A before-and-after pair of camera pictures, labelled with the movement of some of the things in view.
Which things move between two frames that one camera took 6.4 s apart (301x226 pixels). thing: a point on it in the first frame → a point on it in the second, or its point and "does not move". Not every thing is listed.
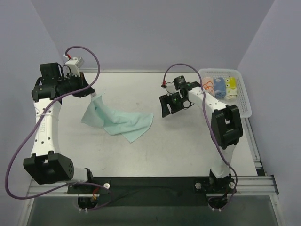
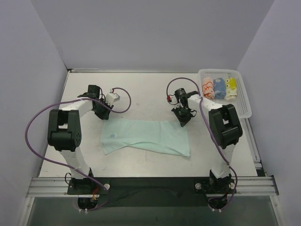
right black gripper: [171, 105] → [182, 115]
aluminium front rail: [257, 185] does not move
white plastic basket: [241, 101] does not move
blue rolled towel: [219, 87] does not move
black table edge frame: [143, 191] does not move
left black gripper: [80, 84] → [101, 110]
